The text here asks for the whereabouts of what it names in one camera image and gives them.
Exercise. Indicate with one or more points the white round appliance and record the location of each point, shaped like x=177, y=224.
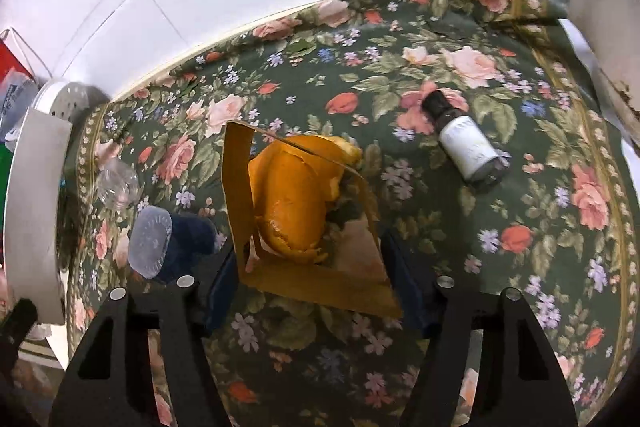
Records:
x=31, y=214

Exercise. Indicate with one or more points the white rice cooker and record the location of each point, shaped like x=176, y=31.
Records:
x=611, y=29

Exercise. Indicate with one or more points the orange peel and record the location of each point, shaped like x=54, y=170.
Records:
x=294, y=184

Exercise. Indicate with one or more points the blue yogurt cup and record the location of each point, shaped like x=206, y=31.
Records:
x=164, y=246

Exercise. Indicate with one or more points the floral green table mat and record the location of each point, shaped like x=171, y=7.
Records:
x=562, y=226

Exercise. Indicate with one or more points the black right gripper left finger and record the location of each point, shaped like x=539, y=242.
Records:
x=109, y=379

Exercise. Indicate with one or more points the clear plastic cup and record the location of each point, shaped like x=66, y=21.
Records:
x=118, y=185

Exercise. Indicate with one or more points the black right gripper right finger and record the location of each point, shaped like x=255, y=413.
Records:
x=519, y=382

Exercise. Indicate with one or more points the small white-label dark bottle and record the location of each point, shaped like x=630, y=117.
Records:
x=477, y=160

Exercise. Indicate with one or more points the red carton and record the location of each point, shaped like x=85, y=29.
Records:
x=8, y=61

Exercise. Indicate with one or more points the plastic bag with print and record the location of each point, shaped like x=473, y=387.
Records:
x=18, y=91

